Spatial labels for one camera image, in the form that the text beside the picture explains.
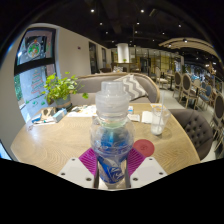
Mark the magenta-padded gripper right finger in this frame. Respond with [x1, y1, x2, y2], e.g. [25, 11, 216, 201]
[125, 147, 168, 190]

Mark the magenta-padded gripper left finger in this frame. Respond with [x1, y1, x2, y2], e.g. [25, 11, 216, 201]
[57, 147, 100, 190]

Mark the clear blue-labelled water bottle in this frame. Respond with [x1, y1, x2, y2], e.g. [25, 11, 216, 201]
[89, 80, 136, 186]

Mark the flat round red coaster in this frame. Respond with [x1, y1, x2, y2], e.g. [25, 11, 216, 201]
[133, 138, 156, 158]

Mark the clear glass with straw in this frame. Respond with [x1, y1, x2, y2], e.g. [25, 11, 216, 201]
[150, 91, 172, 136]

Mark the teal white tissue box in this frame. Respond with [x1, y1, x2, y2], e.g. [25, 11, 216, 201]
[52, 108, 68, 123]

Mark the white printed menu booklet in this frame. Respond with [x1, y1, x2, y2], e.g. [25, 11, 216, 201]
[66, 103, 98, 118]

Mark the dark grey tufted chair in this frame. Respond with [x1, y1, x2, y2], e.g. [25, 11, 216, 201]
[168, 108, 214, 161]

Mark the small wooden stand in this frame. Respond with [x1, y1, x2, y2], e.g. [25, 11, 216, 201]
[39, 107, 57, 118]

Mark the small blue pack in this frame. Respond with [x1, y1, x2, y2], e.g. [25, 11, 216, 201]
[31, 113, 43, 124]

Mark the grey white chevron cushion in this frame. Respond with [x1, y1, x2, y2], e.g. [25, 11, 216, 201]
[113, 73, 148, 102]

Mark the green potted plant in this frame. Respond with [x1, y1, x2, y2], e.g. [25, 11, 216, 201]
[41, 71, 89, 111]

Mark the grey curved sofa bench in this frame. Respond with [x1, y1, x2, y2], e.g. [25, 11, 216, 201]
[69, 72, 161, 107]

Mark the group of dining chairs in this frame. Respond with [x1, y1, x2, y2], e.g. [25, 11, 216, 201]
[153, 64, 224, 151]

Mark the window with festive stickers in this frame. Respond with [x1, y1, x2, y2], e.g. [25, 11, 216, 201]
[13, 27, 58, 121]

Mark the white round column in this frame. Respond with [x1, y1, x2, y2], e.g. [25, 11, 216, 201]
[116, 42, 130, 64]

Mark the group of ceiling spotlights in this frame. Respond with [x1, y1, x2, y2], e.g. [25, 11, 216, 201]
[89, 8, 188, 44]

